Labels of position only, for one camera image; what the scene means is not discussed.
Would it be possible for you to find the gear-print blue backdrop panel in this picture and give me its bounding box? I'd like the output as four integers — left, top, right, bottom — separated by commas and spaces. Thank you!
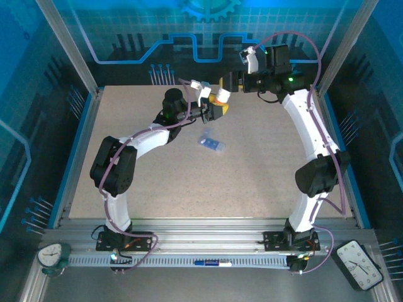
52, 0, 352, 86

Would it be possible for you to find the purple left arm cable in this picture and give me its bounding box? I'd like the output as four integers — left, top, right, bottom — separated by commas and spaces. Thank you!
98, 77, 193, 275

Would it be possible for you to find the green alarm clock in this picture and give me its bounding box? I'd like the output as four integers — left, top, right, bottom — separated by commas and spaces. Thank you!
37, 242, 72, 277

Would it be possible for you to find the blue translucent pill organizer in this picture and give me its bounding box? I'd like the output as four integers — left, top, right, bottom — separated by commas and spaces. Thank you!
197, 128, 227, 154

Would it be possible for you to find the aluminium frame post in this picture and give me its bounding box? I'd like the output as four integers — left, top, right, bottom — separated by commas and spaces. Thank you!
315, 0, 381, 97
34, 0, 101, 97

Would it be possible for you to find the white pill bottle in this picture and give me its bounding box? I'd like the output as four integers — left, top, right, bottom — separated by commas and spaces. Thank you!
215, 87, 233, 105

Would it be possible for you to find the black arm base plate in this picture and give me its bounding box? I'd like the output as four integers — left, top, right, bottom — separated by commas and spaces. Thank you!
96, 230, 154, 252
263, 230, 321, 252

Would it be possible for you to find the blue circuit-print wall panel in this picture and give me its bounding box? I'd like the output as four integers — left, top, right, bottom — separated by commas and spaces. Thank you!
324, 0, 403, 281
0, 0, 92, 235

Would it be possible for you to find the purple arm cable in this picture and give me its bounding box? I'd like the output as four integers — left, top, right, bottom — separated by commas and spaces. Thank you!
254, 30, 347, 275
98, 77, 193, 275

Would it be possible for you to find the black alarm clock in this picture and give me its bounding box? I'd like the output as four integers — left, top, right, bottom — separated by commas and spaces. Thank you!
334, 239, 384, 292

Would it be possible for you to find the grey slotted cable duct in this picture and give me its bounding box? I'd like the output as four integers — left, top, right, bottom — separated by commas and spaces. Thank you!
67, 253, 291, 269

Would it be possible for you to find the blue and white marker pen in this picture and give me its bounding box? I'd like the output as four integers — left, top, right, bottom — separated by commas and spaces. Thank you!
194, 259, 233, 268

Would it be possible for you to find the black cable connector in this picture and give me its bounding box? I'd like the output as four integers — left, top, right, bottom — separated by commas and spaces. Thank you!
287, 254, 311, 274

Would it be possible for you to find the blue table edge strip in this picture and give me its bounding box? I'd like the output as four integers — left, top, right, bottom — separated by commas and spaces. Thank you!
47, 89, 97, 230
320, 89, 372, 230

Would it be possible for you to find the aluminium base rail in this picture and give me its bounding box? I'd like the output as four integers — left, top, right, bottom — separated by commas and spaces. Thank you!
40, 218, 377, 256

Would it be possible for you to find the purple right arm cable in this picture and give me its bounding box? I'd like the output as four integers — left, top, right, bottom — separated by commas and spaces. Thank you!
254, 30, 347, 275

